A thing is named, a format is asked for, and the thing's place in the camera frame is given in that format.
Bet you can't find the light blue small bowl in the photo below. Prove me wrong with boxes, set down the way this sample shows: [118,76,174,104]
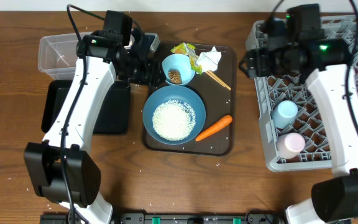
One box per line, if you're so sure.
[162,54,195,86]

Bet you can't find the dark blue plate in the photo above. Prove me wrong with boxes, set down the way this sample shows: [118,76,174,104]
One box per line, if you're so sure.
[142,85,206,145]

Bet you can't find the light blue cup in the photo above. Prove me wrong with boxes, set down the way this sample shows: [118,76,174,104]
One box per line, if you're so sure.
[272,100,298,129]

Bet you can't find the white rice pile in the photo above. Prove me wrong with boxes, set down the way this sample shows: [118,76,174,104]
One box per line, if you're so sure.
[152,100,196,141]

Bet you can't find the pink cup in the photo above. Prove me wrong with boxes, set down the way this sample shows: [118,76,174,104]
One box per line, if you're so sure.
[276,133,306,159]

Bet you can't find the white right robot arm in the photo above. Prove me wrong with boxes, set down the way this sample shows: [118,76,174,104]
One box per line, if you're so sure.
[239,39,358,223]

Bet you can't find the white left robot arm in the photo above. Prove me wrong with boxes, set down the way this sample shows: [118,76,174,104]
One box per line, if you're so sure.
[24,29,165,223]

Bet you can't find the grey dishwasher rack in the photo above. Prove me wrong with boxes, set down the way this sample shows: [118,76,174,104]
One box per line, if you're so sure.
[254,15,358,172]

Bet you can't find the green snack wrapper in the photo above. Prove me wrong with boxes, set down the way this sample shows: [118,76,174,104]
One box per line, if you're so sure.
[170,42,203,75]

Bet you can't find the black rectangular tray bin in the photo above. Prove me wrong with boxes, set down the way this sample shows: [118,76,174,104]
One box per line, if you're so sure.
[41,80,131,134]

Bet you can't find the wooden chopstick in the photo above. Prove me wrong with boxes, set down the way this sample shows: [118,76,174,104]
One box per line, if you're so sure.
[208,70,231,90]
[206,71,225,88]

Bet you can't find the crumpled white napkin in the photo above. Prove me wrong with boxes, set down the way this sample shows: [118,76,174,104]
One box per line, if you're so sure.
[196,47,222,72]

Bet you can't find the brown serving tray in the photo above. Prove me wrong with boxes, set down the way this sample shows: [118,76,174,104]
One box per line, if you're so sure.
[142,45,237,156]

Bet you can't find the clear plastic bin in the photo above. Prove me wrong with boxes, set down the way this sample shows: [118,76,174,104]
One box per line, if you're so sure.
[37,29,140,81]

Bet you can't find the orange carrot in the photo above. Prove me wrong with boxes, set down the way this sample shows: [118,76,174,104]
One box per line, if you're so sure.
[195,114,233,142]

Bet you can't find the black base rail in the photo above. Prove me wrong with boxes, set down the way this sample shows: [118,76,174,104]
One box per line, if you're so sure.
[39,207,287,224]

